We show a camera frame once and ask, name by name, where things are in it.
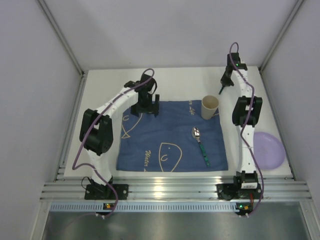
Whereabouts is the blue cloth placemat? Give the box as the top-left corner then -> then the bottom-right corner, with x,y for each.
116,100 -> 228,173

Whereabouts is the aluminium rail frame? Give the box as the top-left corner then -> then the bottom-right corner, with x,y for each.
40,176 -> 312,202

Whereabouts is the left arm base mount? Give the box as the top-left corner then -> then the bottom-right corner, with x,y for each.
84,182 -> 129,200

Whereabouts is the purple plate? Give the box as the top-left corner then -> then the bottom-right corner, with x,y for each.
253,131 -> 286,170

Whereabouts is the perforated cable duct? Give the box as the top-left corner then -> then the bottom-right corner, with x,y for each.
50,202 -> 251,213

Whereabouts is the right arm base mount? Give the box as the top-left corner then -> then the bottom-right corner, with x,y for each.
216,171 -> 264,201

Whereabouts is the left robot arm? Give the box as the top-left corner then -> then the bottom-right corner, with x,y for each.
72,72 -> 160,186

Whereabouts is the spoon with green handle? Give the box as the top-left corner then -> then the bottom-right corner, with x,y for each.
191,127 -> 211,167

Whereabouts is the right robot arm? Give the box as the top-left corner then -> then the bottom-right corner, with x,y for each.
219,52 -> 263,190

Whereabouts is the beige cup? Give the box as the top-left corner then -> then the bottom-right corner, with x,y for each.
201,95 -> 220,120

